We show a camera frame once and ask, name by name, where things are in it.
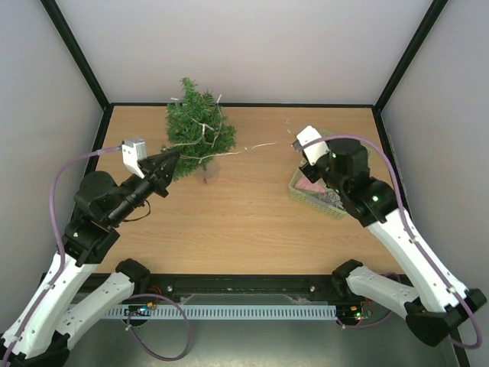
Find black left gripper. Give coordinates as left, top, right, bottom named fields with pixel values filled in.
left=108, top=150, right=181, bottom=226

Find green perforated plastic basket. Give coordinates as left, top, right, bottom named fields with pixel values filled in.
left=287, top=128, right=374, bottom=222

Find small green christmas tree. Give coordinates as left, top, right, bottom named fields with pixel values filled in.
left=160, top=77, right=238, bottom=183

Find clear led string lights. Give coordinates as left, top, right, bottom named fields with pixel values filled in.
left=162, top=91, right=295, bottom=164

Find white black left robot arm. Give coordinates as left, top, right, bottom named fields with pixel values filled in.
left=1, top=151, right=180, bottom=366

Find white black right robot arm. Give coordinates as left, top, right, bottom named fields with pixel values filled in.
left=293, top=126, right=487, bottom=346

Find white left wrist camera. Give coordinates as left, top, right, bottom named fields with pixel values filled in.
left=121, top=137, right=147, bottom=179

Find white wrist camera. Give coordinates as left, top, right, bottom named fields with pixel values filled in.
left=121, top=137, right=147, bottom=179
left=292, top=125, right=329, bottom=166

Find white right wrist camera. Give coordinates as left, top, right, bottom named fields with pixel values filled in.
left=292, top=125, right=329, bottom=166

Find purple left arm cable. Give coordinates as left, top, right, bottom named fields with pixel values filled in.
left=2, top=145, right=125, bottom=364

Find black front mounting rail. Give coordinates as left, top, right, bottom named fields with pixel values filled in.
left=149, top=274, right=335, bottom=297

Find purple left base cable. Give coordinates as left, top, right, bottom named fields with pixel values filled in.
left=125, top=294, right=191, bottom=361

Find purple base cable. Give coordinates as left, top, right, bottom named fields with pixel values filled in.
left=339, top=271, right=402, bottom=331
left=125, top=294, right=191, bottom=361

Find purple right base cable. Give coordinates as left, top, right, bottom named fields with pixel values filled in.
left=339, top=271, right=402, bottom=331

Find light blue slotted cable duct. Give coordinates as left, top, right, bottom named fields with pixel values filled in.
left=102, top=304, right=337, bottom=321

